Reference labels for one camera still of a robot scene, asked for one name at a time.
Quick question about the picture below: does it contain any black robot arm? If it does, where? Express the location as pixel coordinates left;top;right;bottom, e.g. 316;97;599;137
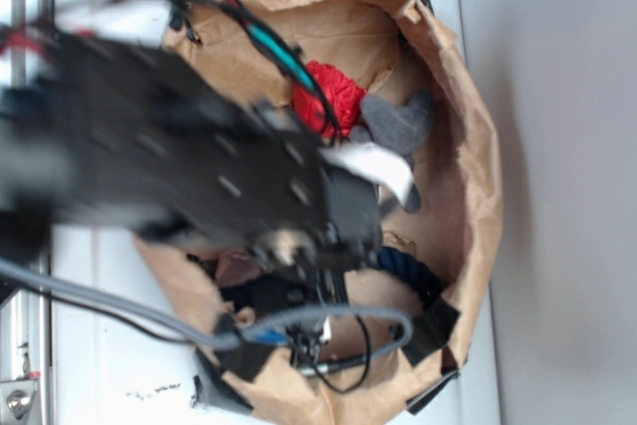
1;33;381;283

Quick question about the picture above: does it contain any white paper tag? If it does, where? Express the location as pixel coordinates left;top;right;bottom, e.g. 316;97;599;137
319;142;414;208

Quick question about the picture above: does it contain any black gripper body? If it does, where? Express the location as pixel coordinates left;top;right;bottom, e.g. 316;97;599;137
251;167;381;306

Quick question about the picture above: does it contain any brown paper bag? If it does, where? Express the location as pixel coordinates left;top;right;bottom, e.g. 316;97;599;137
132;0;504;425

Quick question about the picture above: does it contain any red crumpled paper ball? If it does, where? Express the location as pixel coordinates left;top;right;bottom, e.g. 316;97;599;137
292;60;366;138

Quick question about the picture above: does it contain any grey plush mouse toy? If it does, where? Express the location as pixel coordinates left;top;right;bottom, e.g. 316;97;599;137
349;90;434;213

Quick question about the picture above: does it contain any grey braided cable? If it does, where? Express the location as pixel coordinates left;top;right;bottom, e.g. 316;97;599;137
0;258;414;361

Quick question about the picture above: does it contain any red and teal wire bundle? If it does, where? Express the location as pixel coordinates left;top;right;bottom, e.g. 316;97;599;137
0;0;344;140

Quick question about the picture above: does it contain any dark blue twisted rope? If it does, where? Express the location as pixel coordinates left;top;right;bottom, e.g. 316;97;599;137
218;245;444;315

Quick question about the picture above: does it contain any aluminium frame rail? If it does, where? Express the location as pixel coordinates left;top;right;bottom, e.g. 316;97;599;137
1;0;55;424

